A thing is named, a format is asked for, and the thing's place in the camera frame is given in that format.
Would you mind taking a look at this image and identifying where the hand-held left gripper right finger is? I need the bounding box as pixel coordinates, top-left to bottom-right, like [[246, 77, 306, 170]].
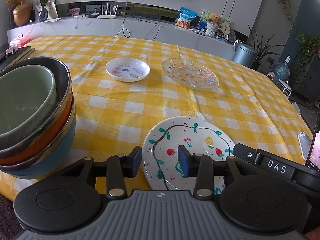
[[177, 145, 253, 198]]

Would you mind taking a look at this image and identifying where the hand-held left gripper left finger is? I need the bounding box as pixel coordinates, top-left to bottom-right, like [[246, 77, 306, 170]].
[[56, 146, 142, 198]]

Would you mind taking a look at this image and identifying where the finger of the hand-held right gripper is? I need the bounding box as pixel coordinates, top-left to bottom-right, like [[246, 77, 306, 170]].
[[232, 142, 259, 165]]

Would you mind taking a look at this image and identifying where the painted white plate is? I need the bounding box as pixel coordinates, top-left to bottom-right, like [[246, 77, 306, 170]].
[[142, 116, 237, 197]]

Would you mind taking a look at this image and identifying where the blue steel-lined bowl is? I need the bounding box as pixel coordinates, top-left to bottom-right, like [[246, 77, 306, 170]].
[[0, 110, 77, 180]]

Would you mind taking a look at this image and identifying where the orange steel-lined bowl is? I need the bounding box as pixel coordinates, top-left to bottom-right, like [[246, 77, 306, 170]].
[[0, 57, 76, 167]]

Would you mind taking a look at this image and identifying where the clear glass plate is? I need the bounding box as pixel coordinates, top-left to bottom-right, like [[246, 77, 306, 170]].
[[162, 58, 220, 91]]

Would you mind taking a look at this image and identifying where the small white sticker plate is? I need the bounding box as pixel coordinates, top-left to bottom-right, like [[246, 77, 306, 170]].
[[105, 58, 151, 82]]

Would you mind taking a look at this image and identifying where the green ceramic bowl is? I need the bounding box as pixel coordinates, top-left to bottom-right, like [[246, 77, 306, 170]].
[[0, 65, 57, 143]]

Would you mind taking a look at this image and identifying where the white phone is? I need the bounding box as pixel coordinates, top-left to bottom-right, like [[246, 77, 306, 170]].
[[297, 132, 313, 160]]

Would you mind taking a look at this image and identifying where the smartphone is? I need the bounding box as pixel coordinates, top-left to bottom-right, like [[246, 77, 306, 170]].
[[305, 130, 320, 168]]

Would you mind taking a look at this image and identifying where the yellow checked tablecloth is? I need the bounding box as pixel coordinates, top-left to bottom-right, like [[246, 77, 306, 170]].
[[0, 34, 315, 203]]

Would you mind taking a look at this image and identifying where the white round stool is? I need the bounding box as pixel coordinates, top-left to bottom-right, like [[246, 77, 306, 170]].
[[278, 79, 293, 98]]

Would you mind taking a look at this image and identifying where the dark grey cabinet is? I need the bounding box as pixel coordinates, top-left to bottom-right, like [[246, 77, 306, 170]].
[[292, 54, 320, 108]]

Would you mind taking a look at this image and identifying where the blue water bottle with pump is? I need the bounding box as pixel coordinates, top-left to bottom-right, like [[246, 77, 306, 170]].
[[273, 56, 291, 82]]

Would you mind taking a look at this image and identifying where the grey metal trash bin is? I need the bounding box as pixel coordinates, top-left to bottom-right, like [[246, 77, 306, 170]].
[[232, 42, 258, 68]]

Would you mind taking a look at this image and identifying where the long-leaf potted plant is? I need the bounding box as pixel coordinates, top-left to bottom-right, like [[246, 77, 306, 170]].
[[247, 24, 285, 72]]

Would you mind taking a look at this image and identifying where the leafy green bush plant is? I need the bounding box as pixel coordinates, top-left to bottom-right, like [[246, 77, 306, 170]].
[[294, 32, 320, 80]]

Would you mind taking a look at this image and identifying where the round paper fan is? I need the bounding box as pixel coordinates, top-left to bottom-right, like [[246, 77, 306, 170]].
[[218, 21, 230, 34]]

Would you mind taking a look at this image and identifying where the brown teddy bear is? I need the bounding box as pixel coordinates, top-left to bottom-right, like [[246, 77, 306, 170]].
[[205, 13, 222, 38]]

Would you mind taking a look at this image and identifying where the purple shaggy rug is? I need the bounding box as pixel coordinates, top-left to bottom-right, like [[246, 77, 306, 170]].
[[0, 194, 22, 230]]

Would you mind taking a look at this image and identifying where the white marble television cabinet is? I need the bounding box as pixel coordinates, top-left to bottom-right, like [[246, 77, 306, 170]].
[[7, 1, 240, 60]]

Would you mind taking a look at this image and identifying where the blue snack bag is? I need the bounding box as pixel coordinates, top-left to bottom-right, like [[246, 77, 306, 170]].
[[175, 7, 197, 28]]

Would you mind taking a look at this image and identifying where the green painted canvas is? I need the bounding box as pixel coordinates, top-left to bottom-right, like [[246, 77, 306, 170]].
[[197, 9, 232, 32]]

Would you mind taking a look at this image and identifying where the white router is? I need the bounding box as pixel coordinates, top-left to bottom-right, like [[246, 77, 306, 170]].
[[97, 2, 118, 20]]

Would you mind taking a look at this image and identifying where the dark brown notebook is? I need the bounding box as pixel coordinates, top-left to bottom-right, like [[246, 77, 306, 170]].
[[5, 48, 35, 69]]

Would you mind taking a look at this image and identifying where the black notebook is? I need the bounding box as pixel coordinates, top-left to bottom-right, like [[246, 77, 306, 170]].
[[0, 45, 32, 67]]

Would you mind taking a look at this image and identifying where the pink storage box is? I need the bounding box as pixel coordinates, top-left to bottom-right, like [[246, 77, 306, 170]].
[[10, 34, 32, 47]]

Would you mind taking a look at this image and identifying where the white card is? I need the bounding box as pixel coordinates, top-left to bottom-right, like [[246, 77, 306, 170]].
[[46, 1, 58, 19]]

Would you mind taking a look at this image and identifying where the green plant in blue vase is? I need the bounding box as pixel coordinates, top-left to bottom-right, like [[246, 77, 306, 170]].
[[31, 0, 59, 22]]

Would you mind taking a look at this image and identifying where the gold vase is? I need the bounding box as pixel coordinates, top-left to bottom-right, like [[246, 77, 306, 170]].
[[13, 2, 32, 27]]

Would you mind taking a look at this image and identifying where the black cable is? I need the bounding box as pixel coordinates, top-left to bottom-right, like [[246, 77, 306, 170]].
[[116, 14, 160, 40]]

